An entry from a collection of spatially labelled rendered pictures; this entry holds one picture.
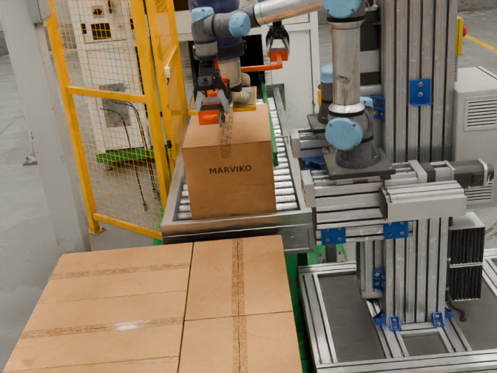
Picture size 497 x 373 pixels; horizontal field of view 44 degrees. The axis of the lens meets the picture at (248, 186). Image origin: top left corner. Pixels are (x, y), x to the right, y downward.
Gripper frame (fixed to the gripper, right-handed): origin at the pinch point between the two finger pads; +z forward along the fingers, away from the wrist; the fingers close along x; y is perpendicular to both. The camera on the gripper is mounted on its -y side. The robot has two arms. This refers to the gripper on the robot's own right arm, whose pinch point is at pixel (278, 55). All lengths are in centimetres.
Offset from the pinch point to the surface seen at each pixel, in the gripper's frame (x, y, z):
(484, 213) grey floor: 125, -60, 124
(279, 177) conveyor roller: -4, -14, 70
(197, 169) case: -41, 39, 41
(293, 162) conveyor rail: 4, -23, 65
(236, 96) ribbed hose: -19, 49, 5
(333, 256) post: 24, -12, 120
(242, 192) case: -21, 39, 53
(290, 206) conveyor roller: 0, 22, 70
